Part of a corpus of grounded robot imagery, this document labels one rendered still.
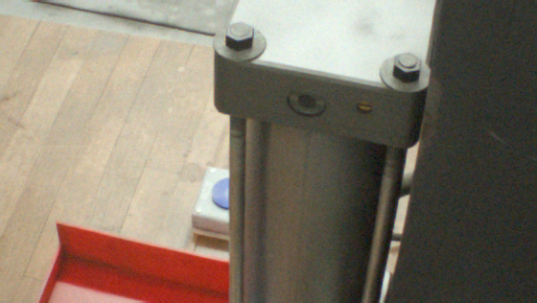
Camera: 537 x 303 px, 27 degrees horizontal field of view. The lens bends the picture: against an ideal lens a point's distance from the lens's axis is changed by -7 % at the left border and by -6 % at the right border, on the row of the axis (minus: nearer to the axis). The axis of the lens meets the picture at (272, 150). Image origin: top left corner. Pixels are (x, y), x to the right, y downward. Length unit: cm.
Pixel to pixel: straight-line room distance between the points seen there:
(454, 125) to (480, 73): 3
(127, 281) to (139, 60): 32
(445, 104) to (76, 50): 98
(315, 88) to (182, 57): 90
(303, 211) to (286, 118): 7
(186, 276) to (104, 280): 9
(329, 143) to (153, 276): 66
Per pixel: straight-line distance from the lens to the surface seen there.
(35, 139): 130
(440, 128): 46
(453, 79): 44
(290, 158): 53
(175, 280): 115
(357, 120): 49
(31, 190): 125
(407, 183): 71
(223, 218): 117
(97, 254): 116
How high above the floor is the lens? 184
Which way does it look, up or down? 48 degrees down
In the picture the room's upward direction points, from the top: 3 degrees clockwise
